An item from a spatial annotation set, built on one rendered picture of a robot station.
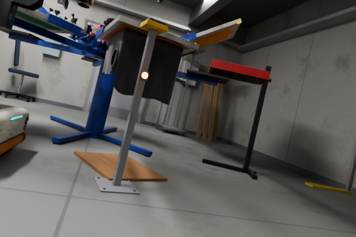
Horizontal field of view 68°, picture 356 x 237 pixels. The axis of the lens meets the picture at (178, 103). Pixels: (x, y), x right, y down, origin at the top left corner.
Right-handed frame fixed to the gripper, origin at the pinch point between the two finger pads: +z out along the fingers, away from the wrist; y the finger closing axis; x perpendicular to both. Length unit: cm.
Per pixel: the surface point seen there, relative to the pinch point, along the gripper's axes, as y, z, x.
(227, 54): 332, -103, 403
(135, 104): 0, 63, -2
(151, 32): -1.4, 21.0, -2.0
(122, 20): -15.1, 14.9, 17.2
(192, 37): 72, -15, 93
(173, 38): 20.6, 14.3, 17.2
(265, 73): 145, 4, 59
